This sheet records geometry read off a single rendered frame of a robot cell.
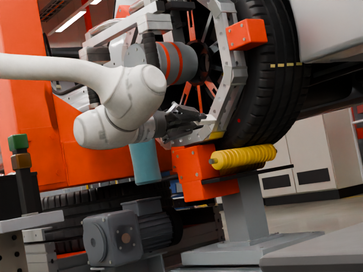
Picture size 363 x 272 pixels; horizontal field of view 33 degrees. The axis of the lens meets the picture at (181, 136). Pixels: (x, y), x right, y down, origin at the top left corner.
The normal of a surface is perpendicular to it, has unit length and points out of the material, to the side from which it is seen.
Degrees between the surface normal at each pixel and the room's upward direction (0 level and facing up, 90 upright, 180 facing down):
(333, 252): 22
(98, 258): 90
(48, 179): 90
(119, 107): 133
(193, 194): 90
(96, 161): 90
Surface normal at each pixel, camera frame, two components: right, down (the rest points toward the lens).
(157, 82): 0.64, -0.42
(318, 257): -0.75, -0.30
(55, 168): 0.61, -0.17
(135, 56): -0.77, 0.09
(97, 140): 0.25, 0.59
